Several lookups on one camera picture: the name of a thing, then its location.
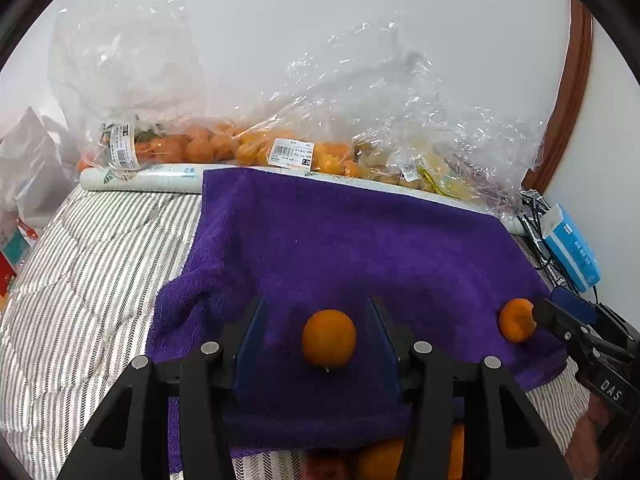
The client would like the smooth orange with stem dot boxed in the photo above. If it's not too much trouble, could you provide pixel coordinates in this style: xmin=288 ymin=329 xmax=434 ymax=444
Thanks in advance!
xmin=301 ymin=309 xmax=358 ymax=372

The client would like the blue tissue pack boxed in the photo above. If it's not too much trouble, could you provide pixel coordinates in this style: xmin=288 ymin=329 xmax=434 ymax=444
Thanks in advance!
xmin=542 ymin=204 xmax=603 ymax=293

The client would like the black cable bundle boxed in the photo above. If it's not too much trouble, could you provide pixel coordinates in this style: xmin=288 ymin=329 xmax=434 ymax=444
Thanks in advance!
xmin=517 ymin=190 xmax=566 ymax=281

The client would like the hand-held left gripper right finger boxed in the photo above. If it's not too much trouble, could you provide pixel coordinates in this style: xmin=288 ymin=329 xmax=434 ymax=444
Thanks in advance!
xmin=364 ymin=296 xmax=573 ymax=480

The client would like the large wrinkled orange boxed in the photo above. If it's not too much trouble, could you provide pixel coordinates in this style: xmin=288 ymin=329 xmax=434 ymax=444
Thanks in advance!
xmin=497 ymin=298 xmax=538 ymax=344

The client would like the clear bag of yellow fruit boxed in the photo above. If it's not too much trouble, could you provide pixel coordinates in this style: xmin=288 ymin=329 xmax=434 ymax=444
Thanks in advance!
xmin=350 ymin=105 xmax=548 ymax=221

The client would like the brown wooden door frame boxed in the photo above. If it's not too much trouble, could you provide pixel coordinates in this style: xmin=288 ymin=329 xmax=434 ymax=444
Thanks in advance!
xmin=520 ymin=0 xmax=596 ymax=196

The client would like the purple towel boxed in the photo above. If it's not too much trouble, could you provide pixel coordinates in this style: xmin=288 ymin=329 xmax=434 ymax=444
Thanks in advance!
xmin=145 ymin=167 xmax=568 ymax=476

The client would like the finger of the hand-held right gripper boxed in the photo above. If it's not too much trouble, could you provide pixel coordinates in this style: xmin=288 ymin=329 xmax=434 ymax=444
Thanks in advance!
xmin=552 ymin=287 xmax=639 ymax=349
xmin=532 ymin=299 xmax=590 ymax=350

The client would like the white paper roll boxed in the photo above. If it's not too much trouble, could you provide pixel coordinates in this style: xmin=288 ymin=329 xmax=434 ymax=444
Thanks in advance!
xmin=80 ymin=162 xmax=531 ymax=236

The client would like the clear bag of oranges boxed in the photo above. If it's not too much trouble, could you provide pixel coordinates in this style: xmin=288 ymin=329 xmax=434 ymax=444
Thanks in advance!
xmin=230 ymin=25 xmax=436 ymax=178

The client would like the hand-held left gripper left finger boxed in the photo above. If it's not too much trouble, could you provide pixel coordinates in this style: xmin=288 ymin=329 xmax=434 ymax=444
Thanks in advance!
xmin=57 ymin=296 xmax=266 ymax=480

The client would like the person's right hand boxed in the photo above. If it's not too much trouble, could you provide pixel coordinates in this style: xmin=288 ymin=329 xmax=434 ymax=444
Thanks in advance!
xmin=565 ymin=400 xmax=614 ymax=480

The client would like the red paper bag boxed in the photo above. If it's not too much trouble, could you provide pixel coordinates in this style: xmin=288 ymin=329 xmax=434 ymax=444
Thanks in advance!
xmin=0 ymin=215 xmax=41 ymax=301

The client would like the clear bag of leafy tangerines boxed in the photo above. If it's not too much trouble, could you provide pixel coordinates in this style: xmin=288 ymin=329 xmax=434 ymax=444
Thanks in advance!
xmin=47 ymin=0 xmax=241 ymax=171

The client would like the white plastic bag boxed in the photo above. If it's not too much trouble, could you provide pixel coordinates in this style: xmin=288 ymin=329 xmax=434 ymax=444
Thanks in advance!
xmin=0 ymin=107 xmax=76 ymax=241

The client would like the striped grey bed blanket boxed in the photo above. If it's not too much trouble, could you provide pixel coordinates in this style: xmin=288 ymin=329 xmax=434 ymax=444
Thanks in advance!
xmin=0 ymin=180 xmax=596 ymax=480

